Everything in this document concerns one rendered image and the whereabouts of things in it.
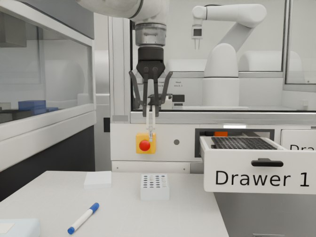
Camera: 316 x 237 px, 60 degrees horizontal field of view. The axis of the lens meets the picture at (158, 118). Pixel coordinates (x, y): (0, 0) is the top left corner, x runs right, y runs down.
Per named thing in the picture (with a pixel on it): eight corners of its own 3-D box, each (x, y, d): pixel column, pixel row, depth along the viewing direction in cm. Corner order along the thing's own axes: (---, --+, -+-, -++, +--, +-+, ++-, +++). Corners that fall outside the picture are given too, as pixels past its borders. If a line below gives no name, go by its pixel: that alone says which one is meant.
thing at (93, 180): (111, 187, 89) (111, 182, 89) (83, 189, 88) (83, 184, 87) (111, 175, 101) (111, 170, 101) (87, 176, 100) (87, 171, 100)
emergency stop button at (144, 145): (149, 151, 98) (149, 140, 97) (138, 151, 98) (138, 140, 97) (150, 149, 101) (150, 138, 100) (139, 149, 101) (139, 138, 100)
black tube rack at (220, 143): (282, 174, 79) (283, 152, 78) (220, 173, 80) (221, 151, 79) (258, 154, 101) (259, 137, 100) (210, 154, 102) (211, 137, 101)
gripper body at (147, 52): (135, 45, 75) (135, 79, 76) (166, 45, 75) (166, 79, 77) (136, 48, 83) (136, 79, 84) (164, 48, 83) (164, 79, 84)
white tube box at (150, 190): (169, 200, 79) (169, 187, 79) (140, 200, 79) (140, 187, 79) (166, 184, 92) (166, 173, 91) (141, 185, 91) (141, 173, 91)
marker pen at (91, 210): (73, 235, 61) (73, 228, 61) (67, 234, 61) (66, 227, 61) (99, 208, 74) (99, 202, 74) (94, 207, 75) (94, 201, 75)
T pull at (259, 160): (283, 167, 65) (284, 161, 65) (251, 166, 66) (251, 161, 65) (278, 162, 69) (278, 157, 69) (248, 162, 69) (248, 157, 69)
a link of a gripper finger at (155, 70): (152, 68, 82) (156, 67, 82) (154, 105, 83) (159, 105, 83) (152, 67, 78) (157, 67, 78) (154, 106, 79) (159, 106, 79)
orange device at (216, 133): (227, 137, 138) (228, 125, 138) (205, 136, 139) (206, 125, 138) (225, 135, 143) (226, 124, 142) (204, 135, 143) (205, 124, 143)
